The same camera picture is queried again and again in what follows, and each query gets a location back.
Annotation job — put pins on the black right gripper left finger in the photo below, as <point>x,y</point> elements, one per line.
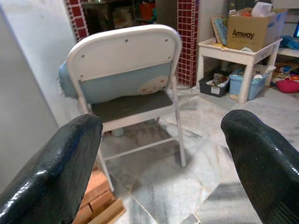
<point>51,172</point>

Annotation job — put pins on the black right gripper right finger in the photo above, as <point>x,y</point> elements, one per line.
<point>264,163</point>

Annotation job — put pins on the orange clay brick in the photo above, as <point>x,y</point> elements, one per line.
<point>83,214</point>
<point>97,184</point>
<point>102,201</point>

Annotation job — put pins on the light wooden board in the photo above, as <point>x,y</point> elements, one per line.
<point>109,213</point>

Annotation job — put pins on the light blue plastic bin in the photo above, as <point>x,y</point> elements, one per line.
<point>254,87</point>

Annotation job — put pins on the black plastic bin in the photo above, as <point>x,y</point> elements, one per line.
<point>211,89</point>

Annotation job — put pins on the light blue cushion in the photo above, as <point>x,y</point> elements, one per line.
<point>112,86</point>

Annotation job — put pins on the white plastic table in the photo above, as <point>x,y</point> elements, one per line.
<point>236,54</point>

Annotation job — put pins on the white shelf board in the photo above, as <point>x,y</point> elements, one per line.
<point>289,52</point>

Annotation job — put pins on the blue cloth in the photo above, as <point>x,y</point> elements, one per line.
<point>290,42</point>

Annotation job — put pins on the brown Amway cardboard box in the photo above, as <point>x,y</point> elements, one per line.
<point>247,35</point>

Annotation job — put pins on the white metal folding chair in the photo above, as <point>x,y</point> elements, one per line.
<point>121,53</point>

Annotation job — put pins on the blue framed board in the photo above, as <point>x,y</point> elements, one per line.
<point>220,29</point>

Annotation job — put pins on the red tiled pillar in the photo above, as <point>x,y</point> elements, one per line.
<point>187,42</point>
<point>78,21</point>

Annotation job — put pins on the white crumpled paper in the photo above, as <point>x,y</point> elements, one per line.
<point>261,9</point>

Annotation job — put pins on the dark wooden cabinet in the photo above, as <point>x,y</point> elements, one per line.
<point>102,16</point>

